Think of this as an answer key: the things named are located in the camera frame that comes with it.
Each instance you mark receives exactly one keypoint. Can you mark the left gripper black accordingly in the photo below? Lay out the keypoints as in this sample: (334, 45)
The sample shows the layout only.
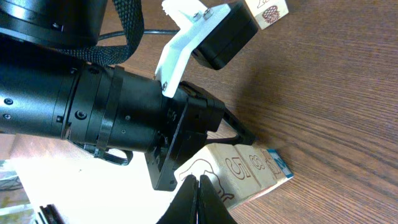
(184, 123)

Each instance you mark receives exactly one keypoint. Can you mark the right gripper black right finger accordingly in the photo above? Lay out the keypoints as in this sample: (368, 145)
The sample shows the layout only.
(210, 208)

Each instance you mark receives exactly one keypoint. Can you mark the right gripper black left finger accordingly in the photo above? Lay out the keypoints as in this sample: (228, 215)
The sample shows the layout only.
(183, 208)

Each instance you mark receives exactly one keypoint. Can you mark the blue H wooden block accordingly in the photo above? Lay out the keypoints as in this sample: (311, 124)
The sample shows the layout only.
(256, 163)

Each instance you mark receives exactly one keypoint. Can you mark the red E wooden block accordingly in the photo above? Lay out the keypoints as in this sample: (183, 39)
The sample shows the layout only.
(228, 172)

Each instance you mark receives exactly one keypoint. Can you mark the wooden block red side drawing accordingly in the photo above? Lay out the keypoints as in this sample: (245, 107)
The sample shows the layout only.
(279, 167)

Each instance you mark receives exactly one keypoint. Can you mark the green R wooden block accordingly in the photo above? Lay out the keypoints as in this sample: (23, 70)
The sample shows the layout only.
(268, 163)

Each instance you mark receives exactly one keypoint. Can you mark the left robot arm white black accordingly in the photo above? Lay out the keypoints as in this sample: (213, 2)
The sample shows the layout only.
(57, 82)

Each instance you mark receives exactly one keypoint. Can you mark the plain wooden block bird drawing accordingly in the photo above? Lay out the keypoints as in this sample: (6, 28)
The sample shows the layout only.
(267, 12)

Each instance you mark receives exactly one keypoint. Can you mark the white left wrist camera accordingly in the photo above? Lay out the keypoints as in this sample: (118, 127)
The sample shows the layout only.
(212, 35)

